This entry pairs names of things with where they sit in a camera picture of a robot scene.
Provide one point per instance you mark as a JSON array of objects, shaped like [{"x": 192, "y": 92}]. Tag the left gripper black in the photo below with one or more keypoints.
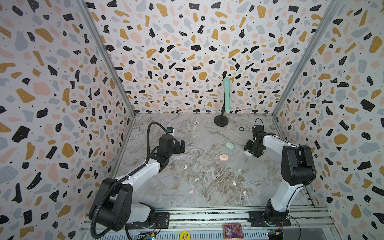
[{"x": 179, "y": 149}]

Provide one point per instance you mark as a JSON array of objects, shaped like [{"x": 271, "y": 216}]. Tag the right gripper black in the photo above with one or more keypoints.
[{"x": 250, "y": 147}]

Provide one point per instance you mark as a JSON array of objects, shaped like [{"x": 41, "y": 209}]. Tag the pink white earbud case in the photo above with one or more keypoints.
[{"x": 223, "y": 158}]

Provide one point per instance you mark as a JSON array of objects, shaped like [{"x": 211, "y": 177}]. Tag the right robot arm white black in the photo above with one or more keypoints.
[{"x": 297, "y": 170}]

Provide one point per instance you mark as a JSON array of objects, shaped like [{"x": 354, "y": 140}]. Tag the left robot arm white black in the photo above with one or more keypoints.
[{"x": 113, "y": 207}]

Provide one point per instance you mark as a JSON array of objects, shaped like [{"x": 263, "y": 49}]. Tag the mint green earbud case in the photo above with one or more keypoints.
[{"x": 230, "y": 146}]

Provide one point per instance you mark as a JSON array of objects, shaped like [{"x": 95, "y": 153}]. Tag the black microphone stand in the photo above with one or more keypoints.
[{"x": 221, "y": 120}]

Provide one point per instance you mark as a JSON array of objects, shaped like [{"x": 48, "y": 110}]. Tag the mint green microphone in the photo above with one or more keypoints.
[{"x": 227, "y": 92}]

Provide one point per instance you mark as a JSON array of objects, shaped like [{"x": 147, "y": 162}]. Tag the pink square tag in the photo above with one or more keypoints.
[{"x": 233, "y": 231}]

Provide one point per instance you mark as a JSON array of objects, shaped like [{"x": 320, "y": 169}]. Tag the yellow round sticker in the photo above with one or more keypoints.
[{"x": 185, "y": 235}]

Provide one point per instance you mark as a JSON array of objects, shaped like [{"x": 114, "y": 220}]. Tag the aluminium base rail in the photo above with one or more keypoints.
[{"x": 302, "y": 223}]

